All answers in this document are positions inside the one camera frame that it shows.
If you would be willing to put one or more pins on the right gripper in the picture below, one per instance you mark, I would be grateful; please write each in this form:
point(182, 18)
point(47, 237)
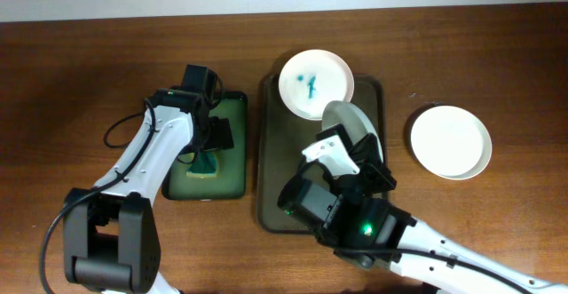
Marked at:
point(366, 154)

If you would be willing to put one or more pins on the brown serving tray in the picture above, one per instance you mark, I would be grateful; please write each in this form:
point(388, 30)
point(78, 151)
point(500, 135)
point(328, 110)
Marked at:
point(283, 135)

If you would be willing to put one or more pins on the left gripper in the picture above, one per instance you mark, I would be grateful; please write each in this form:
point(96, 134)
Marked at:
point(222, 137)

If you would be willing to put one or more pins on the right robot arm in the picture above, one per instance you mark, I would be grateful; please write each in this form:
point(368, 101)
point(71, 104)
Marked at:
point(331, 194)

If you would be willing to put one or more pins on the green and yellow sponge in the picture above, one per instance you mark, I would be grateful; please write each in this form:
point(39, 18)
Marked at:
point(203, 165)

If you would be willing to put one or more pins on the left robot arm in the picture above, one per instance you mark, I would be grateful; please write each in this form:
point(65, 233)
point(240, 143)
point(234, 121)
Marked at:
point(111, 244)

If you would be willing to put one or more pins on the white plate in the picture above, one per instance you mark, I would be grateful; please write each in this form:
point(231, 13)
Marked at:
point(352, 118)
point(311, 79)
point(450, 142)

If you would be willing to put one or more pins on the green water tray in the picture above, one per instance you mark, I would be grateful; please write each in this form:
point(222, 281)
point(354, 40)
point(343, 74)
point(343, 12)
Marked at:
point(230, 181)

